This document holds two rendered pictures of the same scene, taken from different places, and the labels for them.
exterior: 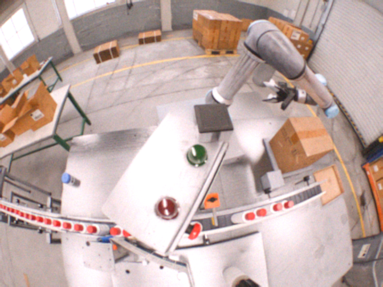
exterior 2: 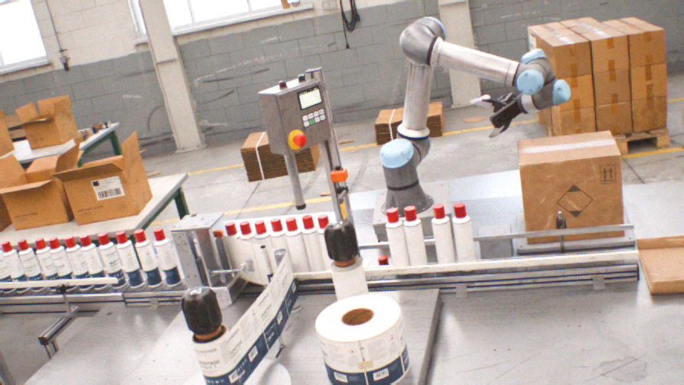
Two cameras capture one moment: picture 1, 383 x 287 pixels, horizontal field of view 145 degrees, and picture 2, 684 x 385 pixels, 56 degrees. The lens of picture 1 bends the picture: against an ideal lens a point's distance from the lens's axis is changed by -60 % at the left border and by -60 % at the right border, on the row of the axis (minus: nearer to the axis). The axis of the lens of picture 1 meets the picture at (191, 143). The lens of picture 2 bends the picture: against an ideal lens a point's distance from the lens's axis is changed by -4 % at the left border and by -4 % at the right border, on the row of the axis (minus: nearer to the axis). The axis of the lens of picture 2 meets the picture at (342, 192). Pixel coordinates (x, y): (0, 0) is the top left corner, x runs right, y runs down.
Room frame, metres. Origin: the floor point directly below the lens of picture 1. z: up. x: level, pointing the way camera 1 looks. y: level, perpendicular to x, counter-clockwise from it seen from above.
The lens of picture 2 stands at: (-1.63, -1.01, 1.82)
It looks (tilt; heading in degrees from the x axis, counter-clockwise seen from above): 20 degrees down; 29
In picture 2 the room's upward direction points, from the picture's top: 12 degrees counter-clockwise
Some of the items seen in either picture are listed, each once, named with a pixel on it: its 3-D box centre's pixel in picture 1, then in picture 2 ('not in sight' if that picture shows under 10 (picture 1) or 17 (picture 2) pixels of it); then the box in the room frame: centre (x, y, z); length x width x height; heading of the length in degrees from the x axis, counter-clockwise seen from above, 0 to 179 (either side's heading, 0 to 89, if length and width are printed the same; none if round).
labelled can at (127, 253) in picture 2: (58, 223); (129, 259); (-0.16, 0.68, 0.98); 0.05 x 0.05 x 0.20
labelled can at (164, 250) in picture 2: (77, 226); (166, 257); (-0.13, 0.53, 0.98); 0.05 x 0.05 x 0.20
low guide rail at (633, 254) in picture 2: (263, 218); (445, 267); (0.01, -0.39, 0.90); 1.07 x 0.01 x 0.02; 101
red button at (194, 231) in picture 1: (192, 230); (299, 140); (-0.02, -0.01, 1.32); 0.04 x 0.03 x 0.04; 156
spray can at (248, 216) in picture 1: (242, 217); (397, 241); (0.02, -0.24, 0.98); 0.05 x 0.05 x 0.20
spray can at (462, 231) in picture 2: (278, 207); (463, 237); (0.05, -0.44, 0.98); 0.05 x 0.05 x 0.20
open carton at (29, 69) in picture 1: (29, 66); (46, 123); (2.15, 3.79, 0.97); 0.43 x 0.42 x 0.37; 15
